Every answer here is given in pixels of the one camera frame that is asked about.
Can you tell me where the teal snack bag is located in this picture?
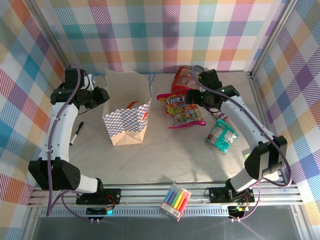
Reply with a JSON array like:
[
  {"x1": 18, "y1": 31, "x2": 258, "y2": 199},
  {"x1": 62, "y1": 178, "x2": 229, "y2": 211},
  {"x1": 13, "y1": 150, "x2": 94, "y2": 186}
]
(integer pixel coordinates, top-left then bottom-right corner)
[{"x1": 205, "y1": 118, "x2": 240, "y2": 154}]

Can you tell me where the black left controller box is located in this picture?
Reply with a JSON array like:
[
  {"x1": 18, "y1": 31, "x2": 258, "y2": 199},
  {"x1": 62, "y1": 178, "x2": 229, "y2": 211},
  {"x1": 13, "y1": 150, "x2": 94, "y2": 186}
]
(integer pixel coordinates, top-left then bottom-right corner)
[{"x1": 85, "y1": 206, "x2": 108, "y2": 216}]

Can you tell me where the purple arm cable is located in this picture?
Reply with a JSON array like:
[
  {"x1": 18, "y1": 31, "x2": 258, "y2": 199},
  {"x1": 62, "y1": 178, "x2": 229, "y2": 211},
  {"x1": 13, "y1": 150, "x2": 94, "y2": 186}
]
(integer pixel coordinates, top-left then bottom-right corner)
[
  {"x1": 191, "y1": 64, "x2": 293, "y2": 222},
  {"x1": 46, "y1": 64, "x2": 92, "y2": 222}
]

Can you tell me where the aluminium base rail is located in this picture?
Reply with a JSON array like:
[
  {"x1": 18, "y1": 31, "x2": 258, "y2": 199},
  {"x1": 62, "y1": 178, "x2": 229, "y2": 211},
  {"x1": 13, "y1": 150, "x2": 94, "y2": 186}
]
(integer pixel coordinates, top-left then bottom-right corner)
[{"x1": 26, "y1": 183, "x2": 305, "y2": 208}]

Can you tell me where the pink-edged fruit balls candy bag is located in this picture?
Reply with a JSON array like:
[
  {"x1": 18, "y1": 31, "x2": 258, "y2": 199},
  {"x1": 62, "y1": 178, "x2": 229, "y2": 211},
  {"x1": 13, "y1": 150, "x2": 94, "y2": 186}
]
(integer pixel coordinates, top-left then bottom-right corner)
[{"x1": 156, "y1": 92, "x2": 206, "y2": 130}]

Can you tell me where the red snack bag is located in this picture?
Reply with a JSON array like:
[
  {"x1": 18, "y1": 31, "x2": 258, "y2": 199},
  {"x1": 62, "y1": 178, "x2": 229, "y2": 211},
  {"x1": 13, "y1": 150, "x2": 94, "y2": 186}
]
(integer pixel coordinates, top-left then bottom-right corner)
[{"x1": 171, "y1": 66, "x2": 201, "y2": 92}]

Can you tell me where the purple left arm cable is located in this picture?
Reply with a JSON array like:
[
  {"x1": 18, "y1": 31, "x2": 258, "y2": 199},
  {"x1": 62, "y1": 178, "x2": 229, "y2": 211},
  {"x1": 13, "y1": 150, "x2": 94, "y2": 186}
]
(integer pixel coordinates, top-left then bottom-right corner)
[{"x1": 46, "y1": 64, "x2": 92, "y2": 222}]

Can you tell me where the black marker pen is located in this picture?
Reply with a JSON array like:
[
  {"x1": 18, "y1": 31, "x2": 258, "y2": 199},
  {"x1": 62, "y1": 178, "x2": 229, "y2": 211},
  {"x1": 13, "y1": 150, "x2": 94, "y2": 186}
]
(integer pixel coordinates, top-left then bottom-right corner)
[{"x1": 69, "y1": 121, "x2": 85, "y2": 146}]

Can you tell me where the aluminium right frame post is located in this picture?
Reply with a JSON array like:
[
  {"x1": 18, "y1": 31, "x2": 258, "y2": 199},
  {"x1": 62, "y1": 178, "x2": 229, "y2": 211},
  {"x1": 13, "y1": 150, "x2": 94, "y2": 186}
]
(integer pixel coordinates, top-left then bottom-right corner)
[{"x1": 249, "y1": 0, "x2": 300, "y2": 77}]

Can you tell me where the pack of coloured markers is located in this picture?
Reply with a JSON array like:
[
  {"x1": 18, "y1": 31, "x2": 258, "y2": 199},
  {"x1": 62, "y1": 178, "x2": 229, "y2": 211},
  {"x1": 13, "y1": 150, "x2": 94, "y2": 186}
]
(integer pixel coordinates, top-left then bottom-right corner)
[{"x1": 159, "y1": 182, "x2": 193, "y2": 222}]

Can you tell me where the aluminium side table rail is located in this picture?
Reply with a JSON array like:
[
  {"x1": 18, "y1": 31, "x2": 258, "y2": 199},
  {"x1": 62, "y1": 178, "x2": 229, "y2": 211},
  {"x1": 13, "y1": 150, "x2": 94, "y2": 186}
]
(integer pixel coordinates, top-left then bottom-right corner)
[{"x1": 249, "y1": 72, "x2": 302, "y2": 192}]

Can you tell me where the black right controller box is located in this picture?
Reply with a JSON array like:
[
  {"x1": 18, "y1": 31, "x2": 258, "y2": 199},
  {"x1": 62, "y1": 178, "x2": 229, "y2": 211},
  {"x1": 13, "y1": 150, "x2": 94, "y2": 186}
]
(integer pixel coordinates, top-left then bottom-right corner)
[{"x1": 227, "y1": 204, "x2": 248, "y2": 218}]

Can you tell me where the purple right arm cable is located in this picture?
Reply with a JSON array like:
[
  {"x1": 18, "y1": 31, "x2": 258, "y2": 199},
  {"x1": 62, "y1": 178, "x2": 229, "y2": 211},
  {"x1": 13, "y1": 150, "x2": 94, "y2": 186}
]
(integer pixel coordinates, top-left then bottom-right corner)
[{"x1": 191, "y1": 64, "x2": 293, "y2": 222}]

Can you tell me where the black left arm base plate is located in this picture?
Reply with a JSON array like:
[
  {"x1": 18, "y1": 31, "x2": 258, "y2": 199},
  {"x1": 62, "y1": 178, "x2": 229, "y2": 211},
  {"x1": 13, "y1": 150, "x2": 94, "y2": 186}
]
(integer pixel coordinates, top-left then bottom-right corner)
[{"x1": 75, "y1": 187, "x2": 123, "y2": 205}]

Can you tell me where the aluminium left frame post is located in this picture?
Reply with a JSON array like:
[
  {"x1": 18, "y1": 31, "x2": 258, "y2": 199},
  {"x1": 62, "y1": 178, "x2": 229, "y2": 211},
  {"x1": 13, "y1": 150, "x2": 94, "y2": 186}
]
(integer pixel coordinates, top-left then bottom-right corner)
[{"x1": 24, "y1": 0, "x2": 77, "y2": 81}]

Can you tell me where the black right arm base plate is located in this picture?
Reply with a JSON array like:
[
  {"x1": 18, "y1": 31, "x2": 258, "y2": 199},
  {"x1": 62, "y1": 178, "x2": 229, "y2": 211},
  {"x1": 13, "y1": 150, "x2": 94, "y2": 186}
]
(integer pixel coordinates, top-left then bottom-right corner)
[{"x1": 208, "y1": 186, "x2": 256, "y2": 204}]

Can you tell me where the black controller box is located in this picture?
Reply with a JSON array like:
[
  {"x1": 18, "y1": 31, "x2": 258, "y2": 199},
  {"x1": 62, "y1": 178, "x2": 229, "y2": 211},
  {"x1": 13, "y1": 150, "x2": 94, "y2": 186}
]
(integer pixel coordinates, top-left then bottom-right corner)
[
  {"x1": 85, "y1": 206, "x2": 108, "y2": 216},
  {"x1": 227, "y1": 204, "x2": 248, "y2": 218}
]

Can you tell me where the aluminium frame post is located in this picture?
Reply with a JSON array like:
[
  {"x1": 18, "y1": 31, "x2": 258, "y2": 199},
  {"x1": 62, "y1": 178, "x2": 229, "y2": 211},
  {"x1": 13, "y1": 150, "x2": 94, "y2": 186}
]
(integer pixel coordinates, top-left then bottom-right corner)
[
  {"x1": 24, "y1": 0, "x2": 77, "y2": 81},
  {"x1": 249, "y1": 0, "x2": 300, "y2": 77}
]

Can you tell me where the perforated grey cable duct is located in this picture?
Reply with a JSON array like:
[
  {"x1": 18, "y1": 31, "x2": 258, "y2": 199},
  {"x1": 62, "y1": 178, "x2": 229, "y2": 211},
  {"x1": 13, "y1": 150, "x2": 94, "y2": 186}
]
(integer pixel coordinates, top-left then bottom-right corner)
[{"x1": 39, "y1": 208, "x2": 231, "y2": 218}]

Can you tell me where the blue checkered paper bag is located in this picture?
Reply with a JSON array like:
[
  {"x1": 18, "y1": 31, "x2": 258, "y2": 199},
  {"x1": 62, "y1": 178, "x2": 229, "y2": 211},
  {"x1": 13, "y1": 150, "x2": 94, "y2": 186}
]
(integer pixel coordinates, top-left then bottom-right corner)
[{"x1": 92, "y1": 68, "x2": 157, "y2": 147}]

